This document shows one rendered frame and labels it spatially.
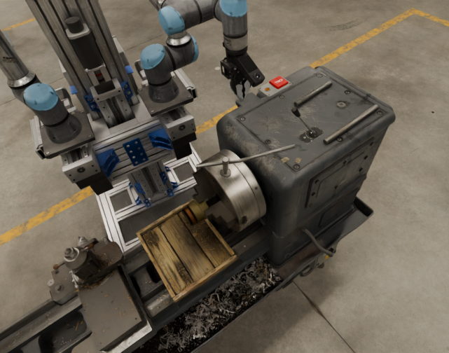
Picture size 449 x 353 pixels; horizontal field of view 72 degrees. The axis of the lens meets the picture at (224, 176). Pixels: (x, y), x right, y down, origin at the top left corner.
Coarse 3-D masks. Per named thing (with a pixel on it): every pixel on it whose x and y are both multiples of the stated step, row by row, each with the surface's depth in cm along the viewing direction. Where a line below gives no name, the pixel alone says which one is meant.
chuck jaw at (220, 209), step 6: (216, 204) 119; (222, 204) 119; (210, 210) 118; (216, 210) 117; (222, 210) 117; (228, 210) 116; (210, 216) 117; (216, 216) 115; (222, 216) 115; (228, 216) 114; (234, 216) 114; (216, 222) 117; (228, 222) 113; (234, 222) 115; (240, 222) 114
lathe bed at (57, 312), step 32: (224, 224) 151; (256, 224) 141; (128, 256) 137; (256, 256) 147; (160, 288) 127; (32, 320) 125; (64, 320) 125; (160, 320) 131; (0, 352) 117; (32, 352) 118; (64, 352) 116
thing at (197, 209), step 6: (192, 204) 118; (198, 204) 117; (204, 204) 119; (186, 210) 117; (192, 210) 116; (198, 210) 117; (204, 210) 119; (186, 216) 117; (192, 216) 116; (198, 216) 117; (204, 216) 118; (192, 222) 117; (198, 222) 119
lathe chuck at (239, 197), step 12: (216, 156) 119; (204, 168) 116; (216, 168) 113; (216, 180) 110; (228, 180) 110; (240, 180) 110; (216, 192) 119; (228, 192) 109; (240, 192) 110; (252, 192) 111; (228, 204) 113; (240, 204) 110; (252, 204) 112; (240, 216) 112; (252, 216) 116; (240, 228) 117
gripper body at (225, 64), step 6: (246, 48) 96; (228, 54) 101; (234, 54) 96; (240, 54) 96; (222, 60) 104; (228, 60) 103; (228, 66) 102; (234, 66) 102; (222, 72) 107; (228, 72) 105; (234, 72) 101; (240, 72) 102; (228, 78) 106; (234, 78) 102; (240, 78) 104; (246, 78) 106
